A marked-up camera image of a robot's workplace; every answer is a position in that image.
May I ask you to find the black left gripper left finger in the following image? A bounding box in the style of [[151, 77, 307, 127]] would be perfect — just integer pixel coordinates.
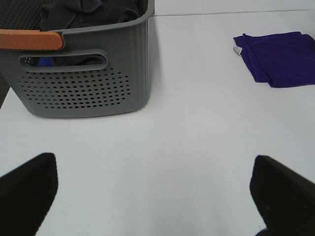
[[0, 153, 59, 236]]

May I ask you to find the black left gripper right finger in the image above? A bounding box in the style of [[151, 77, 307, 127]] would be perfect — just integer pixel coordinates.
[[250, 155, 315, 236]]

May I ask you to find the purple towel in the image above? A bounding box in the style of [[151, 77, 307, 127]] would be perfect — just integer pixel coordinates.
[[233, 31, 315, 88]]

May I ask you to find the blue cloth in basket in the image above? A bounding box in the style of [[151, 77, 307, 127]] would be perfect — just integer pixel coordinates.
[[35, 57, 54, 67]]

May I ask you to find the grey perforated plastic basket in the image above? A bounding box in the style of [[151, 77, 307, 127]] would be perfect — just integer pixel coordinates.
[[0, 0, 155, 118]]

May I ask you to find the dark grey cloth in basket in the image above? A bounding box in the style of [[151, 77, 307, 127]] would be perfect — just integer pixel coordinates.
[[39, 0, 143, 31]]

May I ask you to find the orange basket handle grip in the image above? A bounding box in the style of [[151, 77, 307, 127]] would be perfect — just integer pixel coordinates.
[[0, 29, 63, 50]]

